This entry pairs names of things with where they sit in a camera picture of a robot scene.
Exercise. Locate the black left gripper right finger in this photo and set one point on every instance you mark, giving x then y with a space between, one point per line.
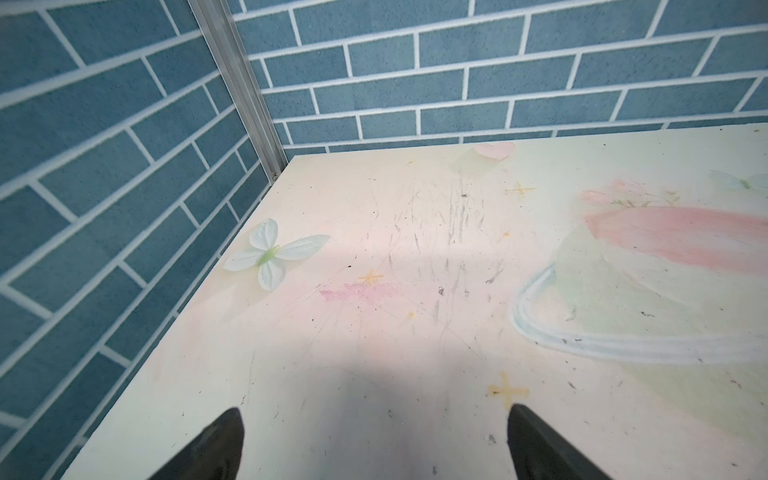
540 452

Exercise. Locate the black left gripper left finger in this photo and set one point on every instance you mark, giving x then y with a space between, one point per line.
214 454

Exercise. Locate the aluminium corner post left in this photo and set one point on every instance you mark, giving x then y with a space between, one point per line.
225 45

